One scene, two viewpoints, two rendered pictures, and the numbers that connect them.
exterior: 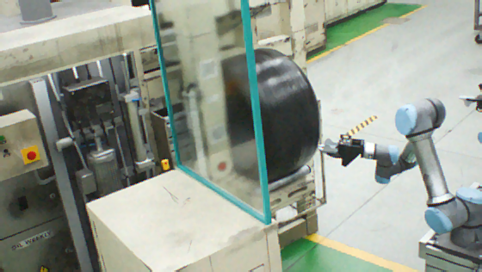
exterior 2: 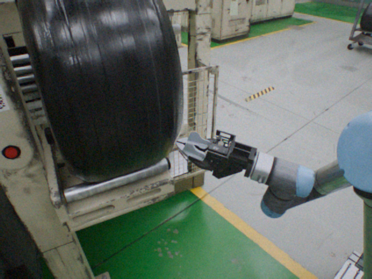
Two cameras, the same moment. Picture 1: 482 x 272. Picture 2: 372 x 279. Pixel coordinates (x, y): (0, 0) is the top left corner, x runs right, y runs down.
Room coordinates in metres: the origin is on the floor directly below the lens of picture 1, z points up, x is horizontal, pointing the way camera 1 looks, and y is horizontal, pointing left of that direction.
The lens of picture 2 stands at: (1.83, -0.37, 1.50)
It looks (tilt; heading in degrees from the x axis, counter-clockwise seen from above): 36 degrees down; 5
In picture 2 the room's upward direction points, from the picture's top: straight up
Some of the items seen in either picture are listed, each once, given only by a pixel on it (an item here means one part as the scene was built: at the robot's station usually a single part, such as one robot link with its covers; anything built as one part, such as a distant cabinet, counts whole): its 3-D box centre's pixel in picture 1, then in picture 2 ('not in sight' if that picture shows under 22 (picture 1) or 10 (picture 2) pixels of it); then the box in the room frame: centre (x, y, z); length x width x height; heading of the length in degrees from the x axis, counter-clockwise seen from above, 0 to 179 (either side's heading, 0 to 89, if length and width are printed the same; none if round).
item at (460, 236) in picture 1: (468, 228); not in sight; (2.06, -0.87, 0.77); 0.15 x 0.15 x 0.10
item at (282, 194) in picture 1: (280, 194); (119, 194); (2.43, -0.10, 0.83); 0.36 x 0.09 x 0.06; 123
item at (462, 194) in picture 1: (468, 205); not in sight; (2.06, -0.86, 0.88); 0.13 x 0.12 x 0.14; 115
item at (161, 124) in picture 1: (179, 137); (23, 88); (2.74, 0.37, 1.05); 0.20 x 0.15 x 0.30; 123
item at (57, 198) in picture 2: not in sight; (53, 170); (2.45, 0.12, 0.90); 0.40 x 0.03 x 0.10; 33
